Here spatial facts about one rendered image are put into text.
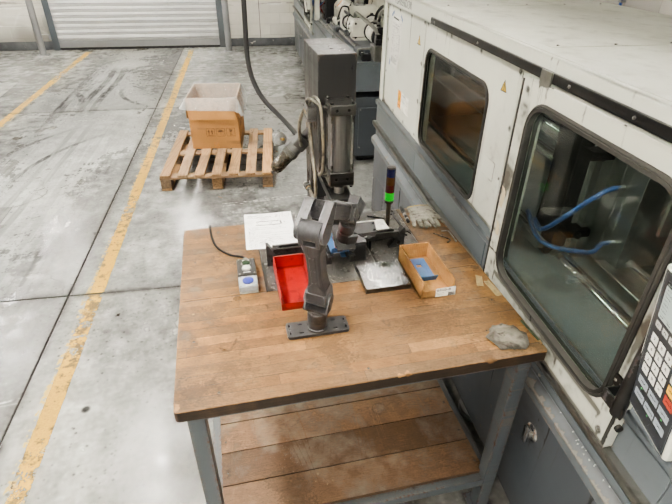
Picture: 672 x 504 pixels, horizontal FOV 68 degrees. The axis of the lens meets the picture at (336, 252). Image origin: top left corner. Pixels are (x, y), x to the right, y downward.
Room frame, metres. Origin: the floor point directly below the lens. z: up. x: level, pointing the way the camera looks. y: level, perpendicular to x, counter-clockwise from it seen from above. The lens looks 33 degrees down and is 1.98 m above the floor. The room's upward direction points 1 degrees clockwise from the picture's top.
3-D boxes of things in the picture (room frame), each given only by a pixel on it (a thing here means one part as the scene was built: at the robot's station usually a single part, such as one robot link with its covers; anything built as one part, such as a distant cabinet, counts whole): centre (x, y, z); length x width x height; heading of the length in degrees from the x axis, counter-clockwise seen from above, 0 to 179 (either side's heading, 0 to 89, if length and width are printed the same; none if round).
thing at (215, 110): (4.96, 1.22, 0.40); 0.67 x 0.60 x 0.50; 5
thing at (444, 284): (1.50, -0.33, 0.93); 0.25 x 0.13 x 0.08; 13
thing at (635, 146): (1.19, -0.64, 1.21); 0.86 x 0.10 x 0.79; 10
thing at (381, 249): (1.72, -0.01, 0.88); 0.65 x 0.50 x 0.03; 103
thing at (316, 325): (1.21, 0.06, 0.94); 0.20 x 0.07 x 0.08; 103
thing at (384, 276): (1.49, -0.17, 0.91); 0.17 x 0.16 x 0.02; 103
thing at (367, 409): (1.47, 0.00, 0.45); 1.12 x 0.99 x 0.90; 103
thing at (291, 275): (1.43, 0.15, 0.93); 0.25 x 0.12 x 0.06; 13
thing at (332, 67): (1.76, 0.02, 1.44); 0.17 x 0.13 x 0.42; 13
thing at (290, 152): (1.88, 0.18, 1.25); 0.19 x 0.07 x 0.19; 103
